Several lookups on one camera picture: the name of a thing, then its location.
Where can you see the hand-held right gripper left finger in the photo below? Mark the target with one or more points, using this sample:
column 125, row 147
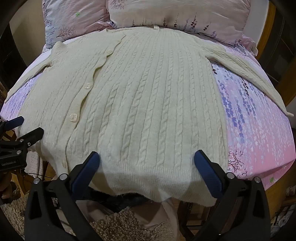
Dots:
column 85, row 173

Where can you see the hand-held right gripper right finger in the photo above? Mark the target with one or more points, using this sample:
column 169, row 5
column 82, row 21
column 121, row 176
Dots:
column 208, row 173

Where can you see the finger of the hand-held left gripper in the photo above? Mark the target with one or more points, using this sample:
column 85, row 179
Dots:
column 16, row 121
column 32, row 136

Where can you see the dark cloth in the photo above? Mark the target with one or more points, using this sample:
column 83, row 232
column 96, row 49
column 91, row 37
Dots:
column 120, row 201

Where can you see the beige shaggy rug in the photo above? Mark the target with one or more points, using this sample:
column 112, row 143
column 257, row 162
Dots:
column 120, row 220

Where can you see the pink floral bedsheet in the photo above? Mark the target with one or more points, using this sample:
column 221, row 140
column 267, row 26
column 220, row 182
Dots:
column 254, row 129

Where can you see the white power strip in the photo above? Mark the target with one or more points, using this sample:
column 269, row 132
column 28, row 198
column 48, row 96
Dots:
column 283, row 217

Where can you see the pink and blue floral pillow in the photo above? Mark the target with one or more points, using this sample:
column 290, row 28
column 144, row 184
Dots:
column 69, row 20

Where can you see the large pink floral pillow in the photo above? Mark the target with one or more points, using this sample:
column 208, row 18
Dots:
column 161, row 11

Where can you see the wooden bed frame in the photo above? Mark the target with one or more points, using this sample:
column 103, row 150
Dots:
column 271, row 18

